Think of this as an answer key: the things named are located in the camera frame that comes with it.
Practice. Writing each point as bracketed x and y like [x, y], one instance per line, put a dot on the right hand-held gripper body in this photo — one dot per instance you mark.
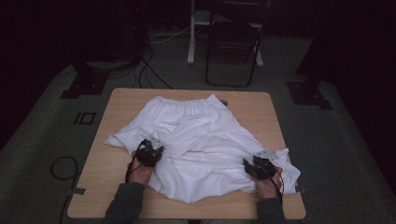
[264, 166]

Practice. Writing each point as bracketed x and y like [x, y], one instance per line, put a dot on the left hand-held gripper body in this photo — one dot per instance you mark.
[148, 157]

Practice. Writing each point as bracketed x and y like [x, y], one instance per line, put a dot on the white skirt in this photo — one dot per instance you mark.
[202, 146]

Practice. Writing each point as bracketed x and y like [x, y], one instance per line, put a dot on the person's left hand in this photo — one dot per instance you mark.
[140, 172]

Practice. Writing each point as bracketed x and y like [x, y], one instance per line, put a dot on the person's right hand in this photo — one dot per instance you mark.
[267, 186]

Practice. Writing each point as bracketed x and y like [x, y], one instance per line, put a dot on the grey table grommet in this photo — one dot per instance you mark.
[224, 102]

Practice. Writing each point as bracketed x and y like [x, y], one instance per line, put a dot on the black stand base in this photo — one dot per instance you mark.
[85, 85]
[306, 93]

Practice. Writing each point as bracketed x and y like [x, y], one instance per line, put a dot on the dark cabinet with red light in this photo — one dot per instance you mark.
[130, 31]

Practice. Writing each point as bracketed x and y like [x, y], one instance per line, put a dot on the white metal stand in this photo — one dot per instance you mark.
[191, 37]

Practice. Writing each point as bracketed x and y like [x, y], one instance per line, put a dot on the black folding chair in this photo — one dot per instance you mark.
[232, 34]

